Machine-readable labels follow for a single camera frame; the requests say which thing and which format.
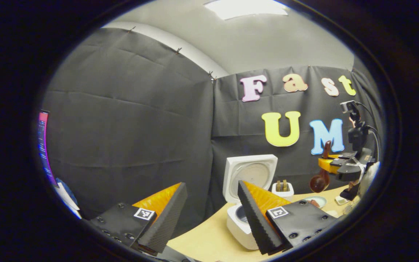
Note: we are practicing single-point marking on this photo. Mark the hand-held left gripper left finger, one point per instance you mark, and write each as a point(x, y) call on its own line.
point(166, 222)

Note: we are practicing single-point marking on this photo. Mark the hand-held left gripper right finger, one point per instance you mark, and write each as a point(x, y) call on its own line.
point(255, 222)

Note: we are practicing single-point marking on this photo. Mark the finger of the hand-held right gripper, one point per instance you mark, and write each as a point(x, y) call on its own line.
point(327, 165)

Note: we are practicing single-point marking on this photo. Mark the brown wooden spoon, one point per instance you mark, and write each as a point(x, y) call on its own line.
point(318, 183)

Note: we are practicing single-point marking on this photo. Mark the white rice cooker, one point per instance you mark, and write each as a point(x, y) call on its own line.
point(238, 163)

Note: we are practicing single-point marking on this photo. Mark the white divided dish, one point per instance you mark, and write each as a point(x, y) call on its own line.
point(341, 200)

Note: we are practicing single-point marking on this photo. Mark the light green plate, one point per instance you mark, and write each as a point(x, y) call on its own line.
point(320, 201)

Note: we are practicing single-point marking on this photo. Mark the reddish meat slices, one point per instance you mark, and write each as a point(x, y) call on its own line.
point(313, 203)

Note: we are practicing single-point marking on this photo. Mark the white toaster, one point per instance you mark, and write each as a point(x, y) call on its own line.
point(283, 193)

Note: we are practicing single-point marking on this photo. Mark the brown bread slice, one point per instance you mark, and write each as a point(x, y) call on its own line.
point(278, 185)
point(284, 185)

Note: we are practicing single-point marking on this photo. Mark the white and blue object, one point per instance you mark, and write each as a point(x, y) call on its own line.
point(67, 198)

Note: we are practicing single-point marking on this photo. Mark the black backdrop cloth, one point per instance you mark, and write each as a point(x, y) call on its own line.
point(129, 127)

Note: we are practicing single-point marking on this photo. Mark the computer monitor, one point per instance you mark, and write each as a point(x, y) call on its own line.
point(44, 145)

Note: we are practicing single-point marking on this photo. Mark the large ceiling light panel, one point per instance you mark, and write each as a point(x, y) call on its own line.
point(246, 8)

